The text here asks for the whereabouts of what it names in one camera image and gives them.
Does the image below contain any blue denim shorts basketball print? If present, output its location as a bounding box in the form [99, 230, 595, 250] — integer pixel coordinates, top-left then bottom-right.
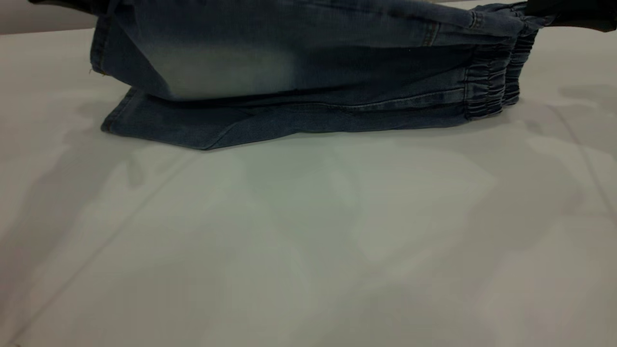
[90, 0, 555, 151]

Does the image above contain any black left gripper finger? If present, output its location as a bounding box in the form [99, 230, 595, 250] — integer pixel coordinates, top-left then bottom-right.
[29, 0, 114, 13]

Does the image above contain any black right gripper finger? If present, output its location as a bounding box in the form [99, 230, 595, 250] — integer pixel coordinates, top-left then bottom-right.
[525, 0, 617, 32]

